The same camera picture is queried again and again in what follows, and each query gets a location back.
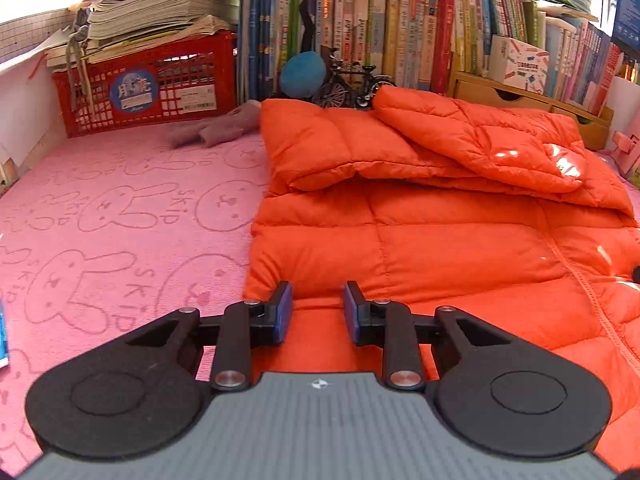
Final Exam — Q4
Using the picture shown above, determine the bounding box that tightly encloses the black model bicycle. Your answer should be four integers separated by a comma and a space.
314, 49, 396, 111

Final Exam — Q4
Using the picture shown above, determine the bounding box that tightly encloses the blue booklet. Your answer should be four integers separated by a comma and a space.
0, 305, 11, 368

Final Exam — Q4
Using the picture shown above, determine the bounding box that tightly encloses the grid-lined paper board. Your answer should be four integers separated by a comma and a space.
0, 7, 76, 63

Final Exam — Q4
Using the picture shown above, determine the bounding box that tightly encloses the wooden drawer organizer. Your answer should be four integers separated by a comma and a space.
447, 70, 615, 151

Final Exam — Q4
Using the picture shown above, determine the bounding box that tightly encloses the orange down jacket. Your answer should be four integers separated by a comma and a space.
242, 85, 640, 476

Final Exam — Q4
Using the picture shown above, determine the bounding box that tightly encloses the purple fuzzy glove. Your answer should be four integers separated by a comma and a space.
199, 100, 263, 148
165, 121, 207, 149

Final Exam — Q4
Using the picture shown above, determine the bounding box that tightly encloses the pink picture book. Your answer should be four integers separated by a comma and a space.
611, 130, 640, 176

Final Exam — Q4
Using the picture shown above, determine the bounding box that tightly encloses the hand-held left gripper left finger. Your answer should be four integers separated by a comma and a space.
126, 280, 293, 393

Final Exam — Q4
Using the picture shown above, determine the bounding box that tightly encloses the pink rabbit-print blanket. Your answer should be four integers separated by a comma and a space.
0, 130, 640, 476

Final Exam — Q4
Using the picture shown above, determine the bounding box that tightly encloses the red plastic crate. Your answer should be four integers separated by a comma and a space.
52, 30, 238, 138

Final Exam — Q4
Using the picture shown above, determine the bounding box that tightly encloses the white colourful card box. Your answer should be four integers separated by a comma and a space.
487, 35, 551, 95

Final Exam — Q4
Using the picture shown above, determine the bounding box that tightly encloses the row of upright books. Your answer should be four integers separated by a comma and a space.
239, 0, 640, 118

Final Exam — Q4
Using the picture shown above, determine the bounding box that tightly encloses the stack of workbooks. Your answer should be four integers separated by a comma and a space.
47, 0, 241, 68

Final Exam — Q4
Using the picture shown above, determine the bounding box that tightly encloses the blue poster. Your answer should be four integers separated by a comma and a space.
611, 0, 640, 51

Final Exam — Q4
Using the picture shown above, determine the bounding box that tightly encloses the blue plush ball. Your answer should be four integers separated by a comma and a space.
279, 51, 340, 98

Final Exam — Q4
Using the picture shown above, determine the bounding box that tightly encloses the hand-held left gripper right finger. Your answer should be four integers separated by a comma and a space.
343, 280, 506, 392

